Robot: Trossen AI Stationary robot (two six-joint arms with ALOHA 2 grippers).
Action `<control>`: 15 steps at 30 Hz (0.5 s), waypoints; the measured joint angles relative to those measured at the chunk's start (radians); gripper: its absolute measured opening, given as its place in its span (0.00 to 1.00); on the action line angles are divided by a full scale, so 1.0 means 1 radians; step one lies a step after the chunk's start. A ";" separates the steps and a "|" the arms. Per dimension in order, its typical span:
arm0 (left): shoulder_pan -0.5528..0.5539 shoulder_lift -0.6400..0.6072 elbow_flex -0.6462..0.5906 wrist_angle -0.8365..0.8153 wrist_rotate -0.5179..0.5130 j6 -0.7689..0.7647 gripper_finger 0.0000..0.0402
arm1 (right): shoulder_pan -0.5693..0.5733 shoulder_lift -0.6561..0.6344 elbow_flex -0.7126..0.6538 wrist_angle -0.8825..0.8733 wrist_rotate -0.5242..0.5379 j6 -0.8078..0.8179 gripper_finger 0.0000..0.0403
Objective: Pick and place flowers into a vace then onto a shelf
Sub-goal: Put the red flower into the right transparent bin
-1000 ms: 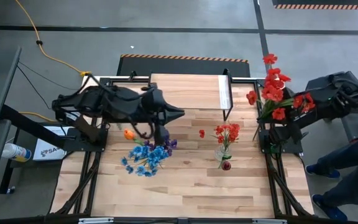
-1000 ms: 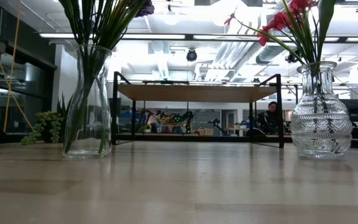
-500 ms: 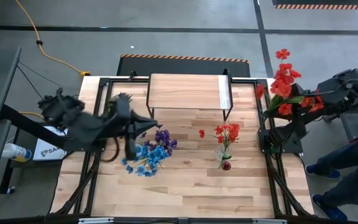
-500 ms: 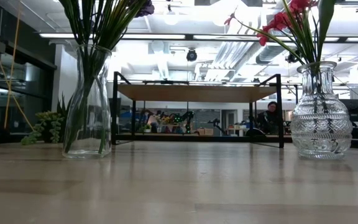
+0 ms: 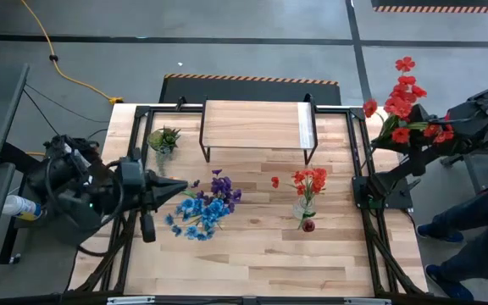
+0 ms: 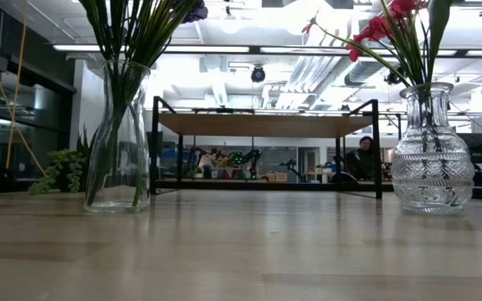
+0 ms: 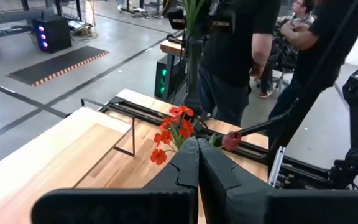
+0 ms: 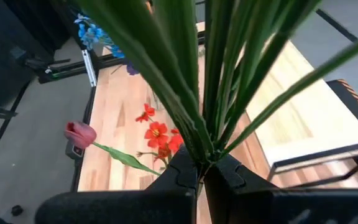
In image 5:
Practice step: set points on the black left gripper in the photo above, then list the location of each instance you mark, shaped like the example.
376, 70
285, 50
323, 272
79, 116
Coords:
131, 182

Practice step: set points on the person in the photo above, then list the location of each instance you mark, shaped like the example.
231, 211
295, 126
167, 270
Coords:
481, 212

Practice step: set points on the silver light strip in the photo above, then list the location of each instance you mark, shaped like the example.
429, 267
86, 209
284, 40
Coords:
369, 301
131, 301

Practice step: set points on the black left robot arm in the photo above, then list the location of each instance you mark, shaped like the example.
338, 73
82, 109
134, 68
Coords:
70, 190

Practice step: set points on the black aluminium rig frame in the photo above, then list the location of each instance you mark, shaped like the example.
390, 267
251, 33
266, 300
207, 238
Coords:
163, 109

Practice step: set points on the white spray bottle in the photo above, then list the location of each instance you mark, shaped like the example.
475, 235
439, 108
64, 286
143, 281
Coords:
21, 206

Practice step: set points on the grey desk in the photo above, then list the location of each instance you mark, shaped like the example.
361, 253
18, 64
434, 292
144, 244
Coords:
2, 106

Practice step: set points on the purple artificial flower bunch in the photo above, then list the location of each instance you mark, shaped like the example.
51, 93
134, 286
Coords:
223, 186

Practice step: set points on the blue artificial flower bunch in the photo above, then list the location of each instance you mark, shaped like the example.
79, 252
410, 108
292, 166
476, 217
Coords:
203, 212

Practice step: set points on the black hazard-striped floor mat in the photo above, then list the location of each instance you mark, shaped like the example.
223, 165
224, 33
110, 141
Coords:
439, 3
248, 91

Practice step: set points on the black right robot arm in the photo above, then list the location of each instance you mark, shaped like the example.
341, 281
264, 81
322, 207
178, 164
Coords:
473, 118

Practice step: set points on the green artificial succulent plant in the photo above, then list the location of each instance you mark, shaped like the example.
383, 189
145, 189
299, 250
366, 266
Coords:
163, 140

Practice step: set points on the red artificial flower bunch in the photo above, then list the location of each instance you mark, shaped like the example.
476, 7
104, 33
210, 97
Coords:
398, 106
318, 180

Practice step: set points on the wooden shelf with black frame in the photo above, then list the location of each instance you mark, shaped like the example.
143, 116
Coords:
252, 125

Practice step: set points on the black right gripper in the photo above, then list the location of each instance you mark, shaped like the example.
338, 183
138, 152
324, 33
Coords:
417, 159

